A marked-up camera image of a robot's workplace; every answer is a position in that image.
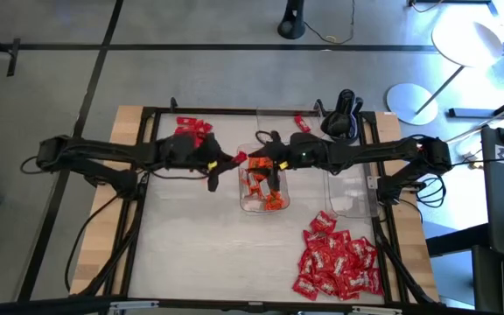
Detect black floor stand bar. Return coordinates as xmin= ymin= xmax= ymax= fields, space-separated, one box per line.
xmin=5 ymin=37 xmax=22 ymax=78

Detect clear plastic bin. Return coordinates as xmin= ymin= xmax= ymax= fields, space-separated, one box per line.
xmin=237 ymin=143 xmax=291 ymax=214
xmin=324 ymin=164 xmax=379 ymax=219
xmin=255 ymin=104 xmax=326 ymax=148

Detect orange Reese's candy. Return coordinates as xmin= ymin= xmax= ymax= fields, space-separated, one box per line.
xmin=263 ymin=192 xmax=286 ymax=212
xmin=247 ymin=156 xmax=275 ymax=172
xmin=251 ymin=172 xmax=270 ymax=198
xmin=239 ymin=168 xmax=253 ymax=196

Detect white round side table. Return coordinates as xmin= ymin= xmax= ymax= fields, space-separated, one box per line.
xmin=386 ymin=19 xmax=504 ymax=127

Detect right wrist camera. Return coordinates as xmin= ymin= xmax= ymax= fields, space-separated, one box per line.
xmin=268 ymin=130 xmax=291 ymax=154

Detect silver mounting bracket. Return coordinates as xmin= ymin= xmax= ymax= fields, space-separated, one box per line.
xmin=351 ymin=305 xmax=404 ymax=315
xmin=108 ymin=299 xmax=160 ymax=312

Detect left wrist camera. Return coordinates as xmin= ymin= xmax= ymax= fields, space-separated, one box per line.
xmin=201 ymin=130 xmax=225 ymax=155

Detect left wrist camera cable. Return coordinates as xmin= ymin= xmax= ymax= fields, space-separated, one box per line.
xmin=149 ymin=168 xmax=212 ymax=181

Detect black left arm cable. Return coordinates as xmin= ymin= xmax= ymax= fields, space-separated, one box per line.
xmin=63 ymin=192 xmax=124 ymax=293

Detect black pole stand base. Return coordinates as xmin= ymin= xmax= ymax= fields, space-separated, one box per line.
xmin=276 ymin=0 xmax=307 ymax=40

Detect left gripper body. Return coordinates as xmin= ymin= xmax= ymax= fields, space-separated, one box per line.
xmin=158 ymin=133 xmax=221 ymax=172

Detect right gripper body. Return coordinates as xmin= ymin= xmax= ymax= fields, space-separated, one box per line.
xmin=280 ymin=132 xmax=333 ymax=171

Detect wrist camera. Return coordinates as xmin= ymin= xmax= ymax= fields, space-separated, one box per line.
xmin=201 ymin=130 xmax=225 ymax=155
xmin=268 ymin=130 xmax=291 ymax=154

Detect thin black floor cable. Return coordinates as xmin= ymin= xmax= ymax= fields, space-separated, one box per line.
xmin=303 ymin=0 xmax=357 ymax=46

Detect black desk frame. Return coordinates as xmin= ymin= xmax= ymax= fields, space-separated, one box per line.
xmin=447 ymin=85 xmax=504 ymax=119

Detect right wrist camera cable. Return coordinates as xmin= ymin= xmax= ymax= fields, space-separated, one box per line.
xmin=254 ymin=129 xmax=280 ymax=149

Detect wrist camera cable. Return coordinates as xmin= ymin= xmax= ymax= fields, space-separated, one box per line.
xmin=254 ymin=129 xmax=280 ymax=149
xmin=149 ymin=168 xmax=212 ymax=181

